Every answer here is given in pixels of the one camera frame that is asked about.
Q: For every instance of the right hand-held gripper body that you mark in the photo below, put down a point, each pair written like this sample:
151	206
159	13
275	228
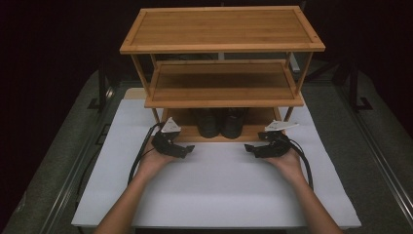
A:
276	146

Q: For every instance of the person's right hand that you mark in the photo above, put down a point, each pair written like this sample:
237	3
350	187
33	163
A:
287	164

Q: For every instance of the black leather shoe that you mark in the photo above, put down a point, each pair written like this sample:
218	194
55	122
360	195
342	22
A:
233	125
207	125

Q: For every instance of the white bar behind rack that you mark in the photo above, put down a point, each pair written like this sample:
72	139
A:
294	63

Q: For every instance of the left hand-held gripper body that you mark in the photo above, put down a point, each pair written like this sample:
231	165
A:
167	144

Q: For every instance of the wooden three-tier shoe rack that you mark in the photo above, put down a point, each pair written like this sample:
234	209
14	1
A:
220	29

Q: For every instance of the person's left hand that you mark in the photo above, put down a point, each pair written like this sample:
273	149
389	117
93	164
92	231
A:
154	162

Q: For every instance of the black metal stand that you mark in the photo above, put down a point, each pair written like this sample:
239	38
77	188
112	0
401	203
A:
102	87
357	87

